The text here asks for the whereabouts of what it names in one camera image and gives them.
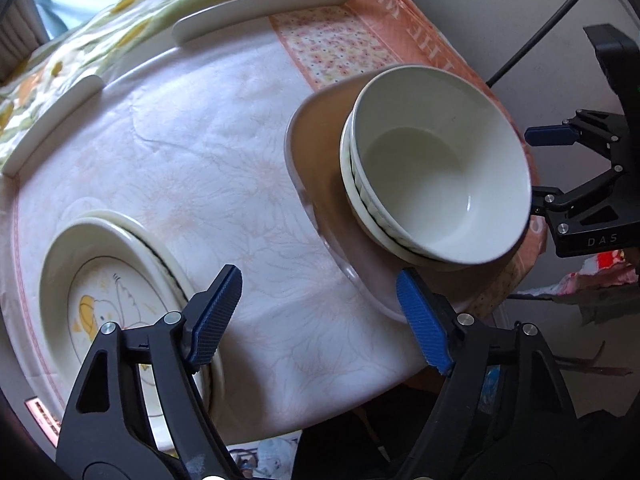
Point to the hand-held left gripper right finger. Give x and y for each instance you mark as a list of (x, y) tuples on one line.
[(425, 325)]

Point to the pale floral tablecloth orange border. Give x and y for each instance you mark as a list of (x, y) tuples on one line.
[(225, 160)]

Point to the long white curved table rail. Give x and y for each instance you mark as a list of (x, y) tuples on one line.
[(250, 12)]

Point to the cream bowl with flower print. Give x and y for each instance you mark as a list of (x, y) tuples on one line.
[(435, 185)]

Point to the large white oval plate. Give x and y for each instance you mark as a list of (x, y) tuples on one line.
[(115, 217)]

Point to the white plate with duck print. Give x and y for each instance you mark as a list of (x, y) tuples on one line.
[(100, 310)]

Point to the green yellow floral blanket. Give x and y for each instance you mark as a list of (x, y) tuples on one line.
[(125, 20)]

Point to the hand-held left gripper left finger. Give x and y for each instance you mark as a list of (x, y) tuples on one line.
[(215, 320)]

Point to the white plate with dark rim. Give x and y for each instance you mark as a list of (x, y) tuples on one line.
[(159, 264)]

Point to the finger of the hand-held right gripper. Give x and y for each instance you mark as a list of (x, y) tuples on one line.
[(550, 136), (550, 196)]

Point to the short white curved table rail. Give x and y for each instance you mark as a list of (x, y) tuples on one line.
[(50, 120)]

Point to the pale blue cloth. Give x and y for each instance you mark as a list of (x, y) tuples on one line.
[(265, 457)]

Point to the red and white cloth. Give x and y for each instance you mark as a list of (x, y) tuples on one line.
[(605, 270)]

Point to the beige curtain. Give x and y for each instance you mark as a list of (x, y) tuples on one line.
[(20, 35)]

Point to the small white bowl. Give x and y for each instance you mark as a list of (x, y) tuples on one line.
[(370, 215)]

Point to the pink striped object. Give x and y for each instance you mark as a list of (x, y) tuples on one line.
[(42, 420)]

